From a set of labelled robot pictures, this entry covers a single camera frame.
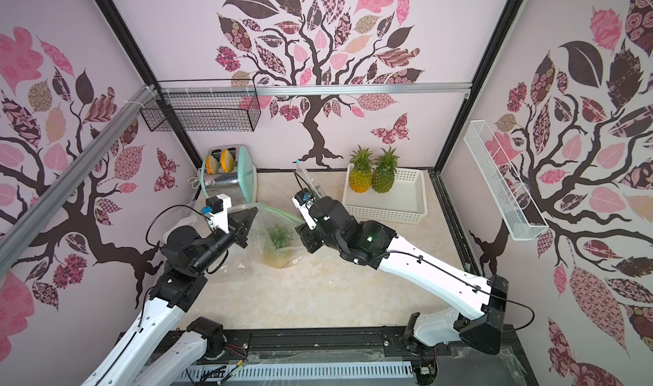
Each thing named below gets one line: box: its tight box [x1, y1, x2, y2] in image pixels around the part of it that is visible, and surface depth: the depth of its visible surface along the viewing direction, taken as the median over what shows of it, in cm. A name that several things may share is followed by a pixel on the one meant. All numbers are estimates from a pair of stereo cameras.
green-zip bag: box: [249, 205, 306, 269], surface depth 77 cm
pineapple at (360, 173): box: [348, 144, 375, 194], surface depth 104 cm
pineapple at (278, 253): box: [263, 226, 294, 269], surface depth 79 cm
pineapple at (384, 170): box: [371, 146, 400, 194], surface depth 103 cm
